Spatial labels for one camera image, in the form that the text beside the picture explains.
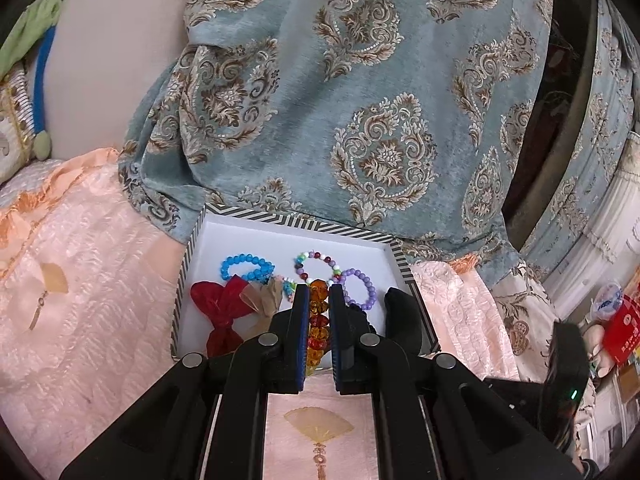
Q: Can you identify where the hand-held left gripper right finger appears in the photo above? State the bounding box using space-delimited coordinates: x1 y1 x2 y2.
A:
327 284 582 480

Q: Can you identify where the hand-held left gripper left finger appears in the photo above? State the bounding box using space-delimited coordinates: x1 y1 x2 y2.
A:
59 284 309 480

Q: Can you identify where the amber rainbow crystal bracelet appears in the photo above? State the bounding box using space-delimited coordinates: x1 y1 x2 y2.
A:
306 280 333 376

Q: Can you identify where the leopard print scrunchie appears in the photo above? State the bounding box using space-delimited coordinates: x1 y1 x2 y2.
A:
241 276 286 318

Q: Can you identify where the purple bead bracelet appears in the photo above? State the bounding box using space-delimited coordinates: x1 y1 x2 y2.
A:
336 268 377 311

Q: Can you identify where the black hair clip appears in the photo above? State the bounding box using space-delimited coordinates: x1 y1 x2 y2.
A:
382 287 433 358

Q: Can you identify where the multicoloured round bead bracelet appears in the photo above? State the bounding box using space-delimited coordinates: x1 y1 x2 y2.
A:
292 249 346 286

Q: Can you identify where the red bow hair clip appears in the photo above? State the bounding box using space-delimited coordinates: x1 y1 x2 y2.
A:
190 280 251 358

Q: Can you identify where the blue bead bracelet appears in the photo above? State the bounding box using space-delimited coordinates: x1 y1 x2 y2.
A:
220 254 277 286

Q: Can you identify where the black white striped box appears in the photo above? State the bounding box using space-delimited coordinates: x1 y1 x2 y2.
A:
170 204 441 361

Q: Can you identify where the red box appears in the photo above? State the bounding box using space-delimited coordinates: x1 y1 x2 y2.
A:
602 295 640 366

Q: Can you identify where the clear plastic cup blue label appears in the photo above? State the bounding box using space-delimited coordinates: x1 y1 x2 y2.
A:
590 282 623 321

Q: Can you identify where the white ruffled fabric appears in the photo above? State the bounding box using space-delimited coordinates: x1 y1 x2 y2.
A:
545 135 640 321

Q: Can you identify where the pink embroidered bedspread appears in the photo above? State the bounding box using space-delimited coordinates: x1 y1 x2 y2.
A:
0 147 521 480

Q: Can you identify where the blue damask curtain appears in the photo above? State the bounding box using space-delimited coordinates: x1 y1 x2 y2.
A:
522 0 640 281

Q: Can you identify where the blue damask blanket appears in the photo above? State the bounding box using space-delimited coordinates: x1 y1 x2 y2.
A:
117 0 556 266

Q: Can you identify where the beige upholstered headboard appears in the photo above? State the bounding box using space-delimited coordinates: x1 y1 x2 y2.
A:
22 0 198 161

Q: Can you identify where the gold striped patterned cushion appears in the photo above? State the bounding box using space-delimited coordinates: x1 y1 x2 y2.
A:
0 67 41 186

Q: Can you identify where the green and blue plush toy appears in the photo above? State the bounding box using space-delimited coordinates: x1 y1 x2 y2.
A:
0 0 66 161

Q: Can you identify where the dark wooden bed frame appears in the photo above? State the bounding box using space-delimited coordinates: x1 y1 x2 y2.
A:
500 0 601 256

